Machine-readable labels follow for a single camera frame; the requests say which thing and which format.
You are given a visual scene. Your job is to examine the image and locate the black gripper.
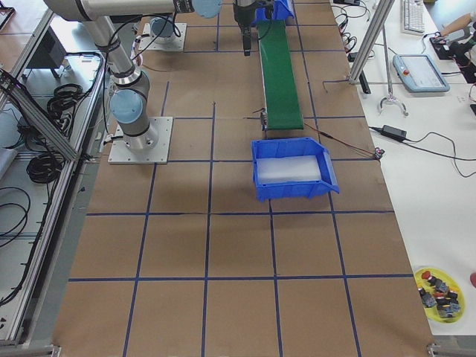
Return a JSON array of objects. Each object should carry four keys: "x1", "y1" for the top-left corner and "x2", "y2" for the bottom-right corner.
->
[{"x1": 233, "y1": 0, "x2": 256, "y2": 57}]

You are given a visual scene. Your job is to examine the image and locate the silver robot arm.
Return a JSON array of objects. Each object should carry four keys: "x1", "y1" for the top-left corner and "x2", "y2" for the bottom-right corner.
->
[
  {"x1": 149, "y1": 16, "x2": 176, "y2": 44},
  {"x1": 46, "y1": 0, "x2": 222, "y2": 151}
]

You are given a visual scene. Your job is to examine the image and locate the yellow plate of buttons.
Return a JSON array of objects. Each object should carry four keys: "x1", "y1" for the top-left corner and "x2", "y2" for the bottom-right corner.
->
[{"x1": 414, "y1": 267, "x2": 466, "y2": 324}]

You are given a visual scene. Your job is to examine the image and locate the blue left plastic bin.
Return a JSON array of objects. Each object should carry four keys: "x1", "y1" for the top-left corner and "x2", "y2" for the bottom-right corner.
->
[{"x1": 252, "y1": 0, "x2": 295, "y2": 26}]

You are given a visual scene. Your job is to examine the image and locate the blue plastic bin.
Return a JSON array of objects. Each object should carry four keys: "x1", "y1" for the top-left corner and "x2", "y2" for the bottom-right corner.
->
[
  {"x1": 252, "y1": 0, "x2": 295, "y2": 26},
  {"x1": 251, "y1": 137, "x2": 340, "y2": 201}
]

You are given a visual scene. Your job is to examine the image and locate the green conveyor belt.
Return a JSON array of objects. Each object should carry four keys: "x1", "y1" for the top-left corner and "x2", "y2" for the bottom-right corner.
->
[{"x1": 257, "y1": 20, "x2": 303, "y2": 131}]

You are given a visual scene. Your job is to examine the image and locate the blue right plastic bin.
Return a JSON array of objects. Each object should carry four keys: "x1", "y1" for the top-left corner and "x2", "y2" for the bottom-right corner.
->
[{"x1": 251, "y1": 137, "x2": 340, "y2": 201}]

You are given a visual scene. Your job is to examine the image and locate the metal reacher tool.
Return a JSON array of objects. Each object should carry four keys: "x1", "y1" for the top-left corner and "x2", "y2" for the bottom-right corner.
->
[{"x1": 379, "y1": 1, "x2": 408, "y2": 117}]

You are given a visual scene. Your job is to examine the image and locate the white keyboard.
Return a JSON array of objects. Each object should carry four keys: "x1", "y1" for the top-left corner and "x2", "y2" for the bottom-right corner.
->
[{"x1": 400, "y1": 0, "x2": 425, "y2": 35}]

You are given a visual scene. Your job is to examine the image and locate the black power adapter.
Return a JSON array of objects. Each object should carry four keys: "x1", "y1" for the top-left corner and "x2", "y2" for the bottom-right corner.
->
[{"x1": 381, "y1": 125, "x2": 407, "y2": 142}]

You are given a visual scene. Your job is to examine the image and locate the teach pendant tablet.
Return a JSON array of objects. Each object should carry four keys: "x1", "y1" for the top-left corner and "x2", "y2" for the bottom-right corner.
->
[{"x1": 392, "y1": 54, "x2": 450, "y2": 93}]

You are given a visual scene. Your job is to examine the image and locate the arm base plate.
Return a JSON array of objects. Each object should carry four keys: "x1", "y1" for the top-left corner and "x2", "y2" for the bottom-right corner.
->
[
  {"x1": 136, "y1": 22, "x2": 187, "y2": 52},
  {"x1": 108, "y1": 117, "x2": 173, "y2": 164}
]

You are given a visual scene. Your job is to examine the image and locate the aluminium frame post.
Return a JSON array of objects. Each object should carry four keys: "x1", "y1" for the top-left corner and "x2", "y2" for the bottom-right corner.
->
[{"x1": 348, "y1": 0, "x2": 394, "y2": 84}]

